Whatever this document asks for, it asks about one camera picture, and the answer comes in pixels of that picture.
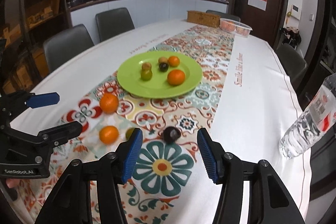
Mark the dark plum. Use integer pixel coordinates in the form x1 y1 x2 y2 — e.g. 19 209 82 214
159 62 169 72
163 126 181 144

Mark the large orange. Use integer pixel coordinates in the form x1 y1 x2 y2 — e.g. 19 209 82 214
100 93 119 114
167 69 186 86

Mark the person left hand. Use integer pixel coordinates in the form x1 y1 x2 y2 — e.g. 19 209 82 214
6 178 20 189

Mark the small orange kumquat left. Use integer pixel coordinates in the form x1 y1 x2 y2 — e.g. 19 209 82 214
99 126 119 145

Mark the small orange kumquat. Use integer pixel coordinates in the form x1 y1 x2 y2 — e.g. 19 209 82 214
168 56 180 67
99 126 119 145

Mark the grey chair near left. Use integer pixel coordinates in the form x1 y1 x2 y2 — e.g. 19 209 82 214
43 24 94 73

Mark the grey chair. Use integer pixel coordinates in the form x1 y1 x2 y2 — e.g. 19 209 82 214
43 24 94 73
275 44 307 90
96 7 135 42

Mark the green tomato right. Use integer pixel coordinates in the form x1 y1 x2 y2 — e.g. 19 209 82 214
125 127 134 141

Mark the green tomato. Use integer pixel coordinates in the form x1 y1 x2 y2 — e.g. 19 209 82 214
125 127 134 141
141 69 153 81

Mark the patterned table runner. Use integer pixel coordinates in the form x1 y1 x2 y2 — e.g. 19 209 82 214
20 24 236 224

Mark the clear water bottle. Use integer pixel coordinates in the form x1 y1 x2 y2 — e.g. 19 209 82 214
279 74 336 159

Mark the grey chair far left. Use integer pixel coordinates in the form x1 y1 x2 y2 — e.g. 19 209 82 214
96 7 135 42

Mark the green tomato left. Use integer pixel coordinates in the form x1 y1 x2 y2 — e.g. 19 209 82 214
141 69 153 81

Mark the white tablecloth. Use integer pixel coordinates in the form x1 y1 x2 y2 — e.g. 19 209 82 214
9 20 311 223

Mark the green plate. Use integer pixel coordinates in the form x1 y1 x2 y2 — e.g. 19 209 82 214
117 51 203 99

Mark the brown longan left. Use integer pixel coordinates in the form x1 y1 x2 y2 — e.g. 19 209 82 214
141 62 151 71

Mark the brown longan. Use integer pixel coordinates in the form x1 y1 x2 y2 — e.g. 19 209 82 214
141 62 151 71
158 57 168 64

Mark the brown longan right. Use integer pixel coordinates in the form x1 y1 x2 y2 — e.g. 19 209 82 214
158 57 168 64

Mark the grey chair right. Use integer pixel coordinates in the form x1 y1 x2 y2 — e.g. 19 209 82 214
275 44 307 90

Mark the small orange kumquat right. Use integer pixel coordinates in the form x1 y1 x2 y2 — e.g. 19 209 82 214
168 56 180 67

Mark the plastic fruit basket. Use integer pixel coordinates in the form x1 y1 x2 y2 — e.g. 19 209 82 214
220 18 253 38

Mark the woven brown box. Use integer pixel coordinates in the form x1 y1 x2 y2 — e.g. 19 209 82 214
187 10 221 28

